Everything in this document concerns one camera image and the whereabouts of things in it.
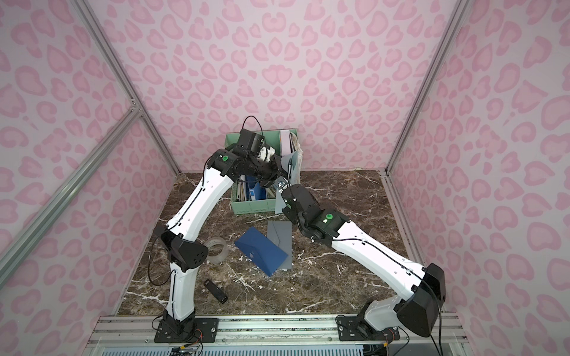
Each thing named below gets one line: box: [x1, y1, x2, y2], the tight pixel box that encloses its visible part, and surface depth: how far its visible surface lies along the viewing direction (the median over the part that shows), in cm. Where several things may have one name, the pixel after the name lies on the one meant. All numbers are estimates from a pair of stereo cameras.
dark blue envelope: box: [233, 226, 289, 277], surface depth 95 cm
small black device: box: [203, 278, 229, 305], surface depth 82 cm
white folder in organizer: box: [280, 129, 292, 157], surface depth 97 cm
